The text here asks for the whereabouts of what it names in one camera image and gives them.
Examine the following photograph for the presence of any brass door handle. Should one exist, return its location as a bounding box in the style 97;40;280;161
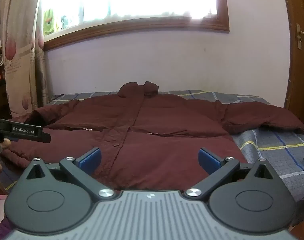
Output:
296;23;304;51

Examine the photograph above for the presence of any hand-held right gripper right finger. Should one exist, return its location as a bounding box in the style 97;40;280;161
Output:
184;147;282;202

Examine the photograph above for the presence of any wooden window frame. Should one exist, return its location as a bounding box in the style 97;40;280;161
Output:
37;0;230;52

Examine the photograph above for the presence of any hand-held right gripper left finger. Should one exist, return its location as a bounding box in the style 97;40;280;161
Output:
25;147;115;200

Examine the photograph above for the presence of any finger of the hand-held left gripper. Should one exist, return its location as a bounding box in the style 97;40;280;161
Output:
41;129;52;143

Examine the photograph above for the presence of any floral curtain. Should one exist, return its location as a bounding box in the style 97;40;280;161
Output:
0;0;54;120

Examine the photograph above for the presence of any wooden door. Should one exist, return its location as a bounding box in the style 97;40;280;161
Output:
290;0;304;140

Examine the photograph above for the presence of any grey plaid bed sheet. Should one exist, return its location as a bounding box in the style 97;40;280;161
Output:
0;90;304;203

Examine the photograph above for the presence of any green hanging cloth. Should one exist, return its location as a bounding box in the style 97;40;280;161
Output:
43;8;62;36

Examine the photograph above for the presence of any maroon padded jacket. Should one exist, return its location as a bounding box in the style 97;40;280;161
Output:
1;81;304;192

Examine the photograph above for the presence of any wooden door frame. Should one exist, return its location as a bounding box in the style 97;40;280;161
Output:
280;0;296;112

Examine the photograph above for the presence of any person's left hand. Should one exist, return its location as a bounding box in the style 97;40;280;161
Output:
0;139;12;180

